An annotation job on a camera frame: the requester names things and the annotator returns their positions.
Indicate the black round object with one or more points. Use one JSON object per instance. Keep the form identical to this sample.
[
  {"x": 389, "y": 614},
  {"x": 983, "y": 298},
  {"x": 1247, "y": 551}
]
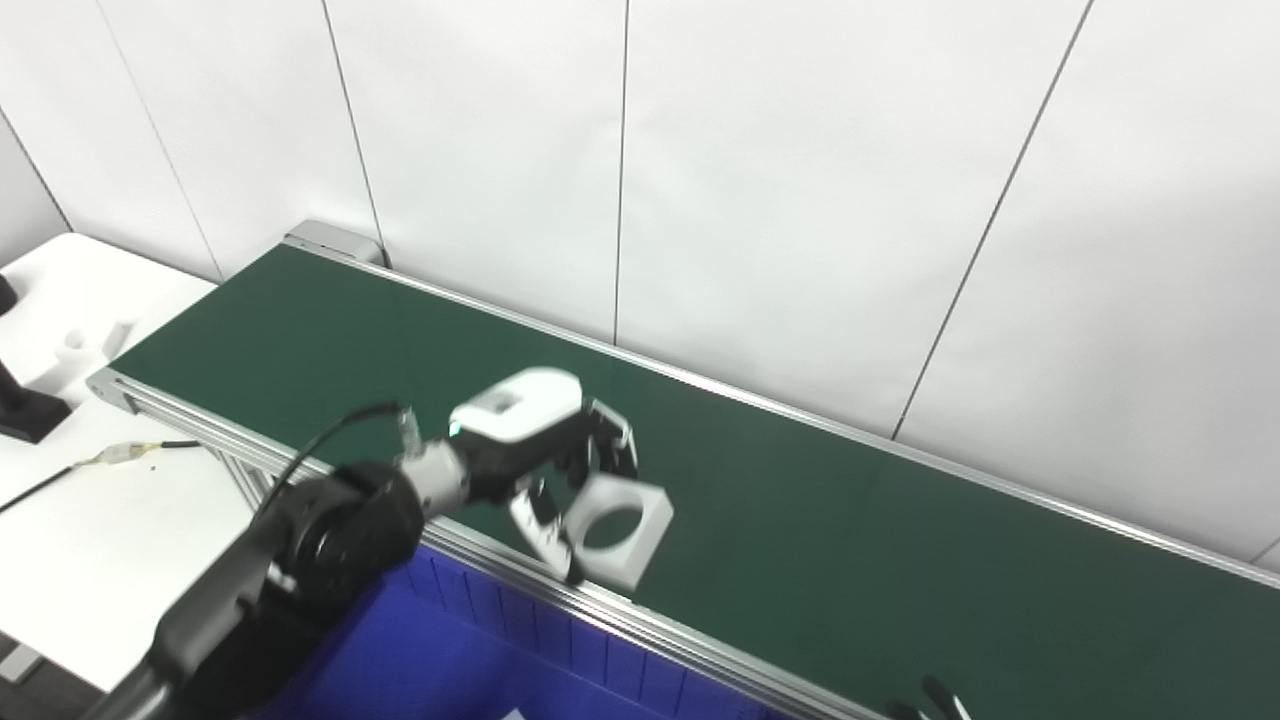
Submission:
[{"x": 6, "y": 295}]

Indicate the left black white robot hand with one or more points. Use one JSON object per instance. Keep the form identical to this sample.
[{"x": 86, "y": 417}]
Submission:
[{"x": 520, "y": 405}]

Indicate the aluminium conveyor leg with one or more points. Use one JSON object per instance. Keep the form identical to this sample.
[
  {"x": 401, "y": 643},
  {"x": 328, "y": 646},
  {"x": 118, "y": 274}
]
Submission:
[{"x": 245, "y": 480}]

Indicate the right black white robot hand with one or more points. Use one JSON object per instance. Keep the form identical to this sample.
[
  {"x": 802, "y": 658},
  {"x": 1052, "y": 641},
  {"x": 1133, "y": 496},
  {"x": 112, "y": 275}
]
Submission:
[{"x": 940, "y": 695}]

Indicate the black block on table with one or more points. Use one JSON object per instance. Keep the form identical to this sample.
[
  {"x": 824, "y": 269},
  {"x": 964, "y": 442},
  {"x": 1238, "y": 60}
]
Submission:
[{"x": 28, "y": 410}]

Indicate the white foam piece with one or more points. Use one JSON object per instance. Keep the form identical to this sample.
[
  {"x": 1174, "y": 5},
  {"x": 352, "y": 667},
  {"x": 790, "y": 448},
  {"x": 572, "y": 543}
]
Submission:
[{"x": 90, "y": 350}]

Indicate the green conveyor belt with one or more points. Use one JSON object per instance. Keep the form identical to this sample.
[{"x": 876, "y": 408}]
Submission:
[
  {"x": 690, "y": 645},
  {"x": 850, "y": 560}
]

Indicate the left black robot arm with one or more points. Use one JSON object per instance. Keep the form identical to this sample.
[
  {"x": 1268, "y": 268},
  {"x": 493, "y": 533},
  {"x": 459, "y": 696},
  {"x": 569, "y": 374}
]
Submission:
[{"x": 340, "y": 530}]

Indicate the grey conveyor end cover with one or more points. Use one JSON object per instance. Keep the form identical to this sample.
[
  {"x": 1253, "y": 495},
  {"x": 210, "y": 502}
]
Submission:
[{"x": 330, "y": 238}]

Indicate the blue bin with white parts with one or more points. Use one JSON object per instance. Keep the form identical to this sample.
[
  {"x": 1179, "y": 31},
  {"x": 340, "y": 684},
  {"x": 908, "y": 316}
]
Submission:
[{"x": 450, "y": 660}]

